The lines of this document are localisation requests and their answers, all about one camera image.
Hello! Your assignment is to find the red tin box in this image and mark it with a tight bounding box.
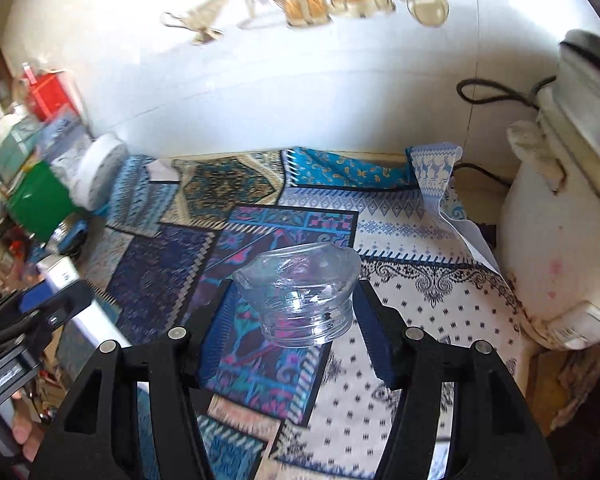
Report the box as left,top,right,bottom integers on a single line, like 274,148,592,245
22,63,80,122

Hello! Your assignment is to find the black power cable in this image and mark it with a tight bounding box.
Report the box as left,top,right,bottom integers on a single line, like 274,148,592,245
455,75,560,111

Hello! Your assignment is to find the green metal box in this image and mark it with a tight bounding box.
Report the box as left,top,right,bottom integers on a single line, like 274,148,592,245
7,162,79,243

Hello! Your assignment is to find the person's left hand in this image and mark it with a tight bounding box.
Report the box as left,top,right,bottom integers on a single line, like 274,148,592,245
12,419,45,462

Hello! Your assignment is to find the white rice cooker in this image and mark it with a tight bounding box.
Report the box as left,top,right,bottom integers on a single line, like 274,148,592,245
498,29,600,350

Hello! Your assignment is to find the blue patchwork patterned tablecloth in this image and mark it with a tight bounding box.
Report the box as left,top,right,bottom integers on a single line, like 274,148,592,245
54,143,537,480

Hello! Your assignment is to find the clear plastic dome cup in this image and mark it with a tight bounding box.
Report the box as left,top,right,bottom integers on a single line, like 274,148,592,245
232,242,361,348

